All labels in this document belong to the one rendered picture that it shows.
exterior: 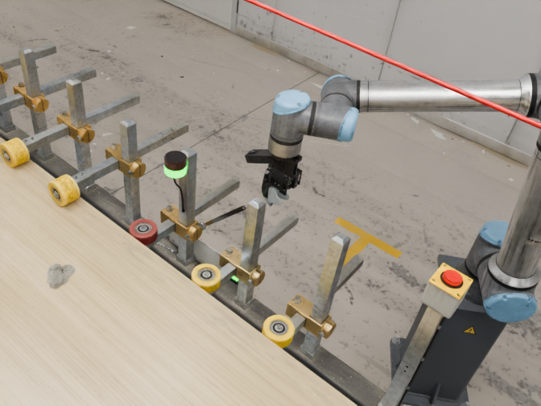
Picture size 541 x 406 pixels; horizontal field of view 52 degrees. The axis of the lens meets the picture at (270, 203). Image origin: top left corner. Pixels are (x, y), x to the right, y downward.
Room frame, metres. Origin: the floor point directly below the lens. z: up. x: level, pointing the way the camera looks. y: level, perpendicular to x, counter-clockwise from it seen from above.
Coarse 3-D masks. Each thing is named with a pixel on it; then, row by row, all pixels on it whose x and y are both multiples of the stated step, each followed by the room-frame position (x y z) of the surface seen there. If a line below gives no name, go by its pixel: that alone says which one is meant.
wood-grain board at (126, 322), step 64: (0, 192) 1.18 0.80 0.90; (0, 256) 0.94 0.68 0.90; (64, 256) 0.98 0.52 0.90; (128, 256) 1.01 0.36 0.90; (0, 320) 0.75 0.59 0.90; (64, 320) 0.78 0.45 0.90; (128, 320) 0.81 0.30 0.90; (192, 320) 0.83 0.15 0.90; (0, 384) 0.59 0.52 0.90; (64, 384) 0.61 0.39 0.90; (128, 384) 0.64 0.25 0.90; (192, 384) 0.66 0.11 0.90; (256, 384) 0.69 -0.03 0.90; (320, 384) 0.71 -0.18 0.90
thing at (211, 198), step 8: (224, 184) 1.42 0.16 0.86; (232, 184) 1.43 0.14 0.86; (216, 192) 1.38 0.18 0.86; (224, 192) 1.39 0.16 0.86; (200, 200) 1.33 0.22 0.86; (208, 200) 1.33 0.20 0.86; (216, 200) 1.36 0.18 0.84; (200, 208) 1.30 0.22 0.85; (208, 208) 1.33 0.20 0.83; (160, 224) 1.19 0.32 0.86; (168, 224) 1.20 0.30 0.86; (160, 232) 1.16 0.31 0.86; (168, 232) 1.18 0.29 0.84
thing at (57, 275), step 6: (54, 264) 0.93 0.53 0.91; (66, 264) 0.93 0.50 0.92; (48, 270) 0.92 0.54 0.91; (54, 270) 0.92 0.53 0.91; (60, 270) 0.91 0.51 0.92; (66, 270) 0.92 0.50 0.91; (72, 270) 0.93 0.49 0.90; (48, 276) 0.90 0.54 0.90; (54, 276) 0.89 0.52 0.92; (60, 276) 0.90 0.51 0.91; (66, 276) 0.90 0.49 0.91; (48, 282) 0.88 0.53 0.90; (54, 282) 0.87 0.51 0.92; (60, 282) 0.88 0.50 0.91; (66, 282) 0.89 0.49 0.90
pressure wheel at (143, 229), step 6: (138, 222) 1.14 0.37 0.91; (144, 222) 1.14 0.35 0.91; (150, 222) 1.15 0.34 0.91; (132, 228) 1.11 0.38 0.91; (138, 228) 1.12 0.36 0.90; (144, 228) 1.12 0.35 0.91; (150, 228) 1.12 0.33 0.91; (156, 228) 1.13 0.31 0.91; (132, 234) 1.09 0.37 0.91; (138, 234) 1.09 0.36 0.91; (144, 234) 1.09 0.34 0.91; (150, 234) 1.10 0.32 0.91; (156, 234) 1.12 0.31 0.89; (138, 240) 1.08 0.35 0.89; (144, 240) 1.08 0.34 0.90; (150, 240) 1.09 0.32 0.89
